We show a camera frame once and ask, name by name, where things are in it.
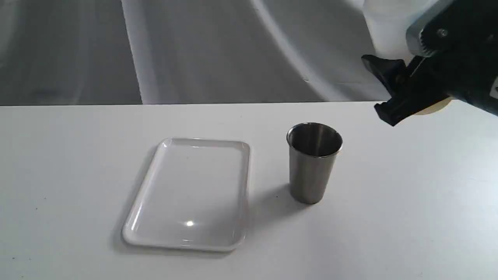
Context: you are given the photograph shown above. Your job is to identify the white rectangular plastic tray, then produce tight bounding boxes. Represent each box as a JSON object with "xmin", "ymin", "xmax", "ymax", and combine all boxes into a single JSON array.
[{"xmin": 121, "ymin": 138, "xmax": 251, "ymax": 253}]

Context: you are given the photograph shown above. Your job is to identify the stainless steel cup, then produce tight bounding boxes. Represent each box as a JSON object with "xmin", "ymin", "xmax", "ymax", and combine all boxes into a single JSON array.
[{"xmin": 286, "ymin": 122, "xmax": 343, "ymax": 205}]

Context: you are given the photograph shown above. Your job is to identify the grey fabric backdrop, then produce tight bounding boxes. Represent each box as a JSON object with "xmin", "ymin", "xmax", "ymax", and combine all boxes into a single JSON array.
[{"xmin": 0, "ymin": 0, "xmax": 389, "ymax": 106}]

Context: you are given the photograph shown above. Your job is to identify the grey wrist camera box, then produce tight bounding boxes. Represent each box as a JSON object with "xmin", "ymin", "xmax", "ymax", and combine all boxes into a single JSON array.
[{"xmin": 406, "ymin": 0, "xmax": 459, "ymax": 57}]

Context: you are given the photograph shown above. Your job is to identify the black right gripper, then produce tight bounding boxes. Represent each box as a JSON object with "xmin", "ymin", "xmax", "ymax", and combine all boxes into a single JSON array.
[{"xmin": 361, "ymin": 0, "xmax": 498, "ymax": 126}]

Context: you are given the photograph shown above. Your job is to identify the translucent squeeze bottle amber liquid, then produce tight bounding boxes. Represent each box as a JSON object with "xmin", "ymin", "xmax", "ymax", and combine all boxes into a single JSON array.
[{"xmin": 362, "ymin": 0, "xmax": 454, "ymax": 116}]

